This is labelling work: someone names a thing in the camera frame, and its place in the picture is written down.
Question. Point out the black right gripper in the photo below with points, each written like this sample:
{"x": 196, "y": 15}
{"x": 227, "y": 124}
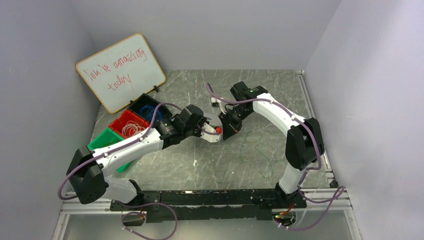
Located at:
{"x": 228, "y": 122}

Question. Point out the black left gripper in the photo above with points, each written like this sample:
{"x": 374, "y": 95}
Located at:
{"x": 201, "y": 125}

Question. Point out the white perforated filament spool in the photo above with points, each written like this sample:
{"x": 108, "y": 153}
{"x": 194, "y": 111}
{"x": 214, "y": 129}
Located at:
{"x": 212, "y": 119}

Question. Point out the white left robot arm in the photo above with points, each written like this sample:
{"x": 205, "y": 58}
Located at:
{"x": 89, "y": 172}

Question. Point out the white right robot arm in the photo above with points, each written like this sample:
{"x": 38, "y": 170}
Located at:
{"x": 304, "y": 143}

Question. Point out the black storage bin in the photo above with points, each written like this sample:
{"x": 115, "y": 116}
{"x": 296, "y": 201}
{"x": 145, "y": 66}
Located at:
{"x": 144, "y": 107}

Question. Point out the red storage bin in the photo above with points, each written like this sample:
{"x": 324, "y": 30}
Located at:
{"x": 128, "y": 124}

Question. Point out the green storage bin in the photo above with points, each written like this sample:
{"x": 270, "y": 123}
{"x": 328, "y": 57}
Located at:
{"x": 106, "y": 138}

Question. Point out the whiteboard with red writing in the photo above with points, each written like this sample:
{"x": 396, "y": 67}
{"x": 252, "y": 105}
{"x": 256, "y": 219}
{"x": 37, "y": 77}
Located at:
{"x": 121, "y": 72}

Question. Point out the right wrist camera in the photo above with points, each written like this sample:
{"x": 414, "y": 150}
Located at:
{"x": 217, "y": 103}

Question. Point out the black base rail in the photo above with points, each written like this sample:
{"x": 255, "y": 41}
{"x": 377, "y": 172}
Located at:
{"x": 167, "y": 205}

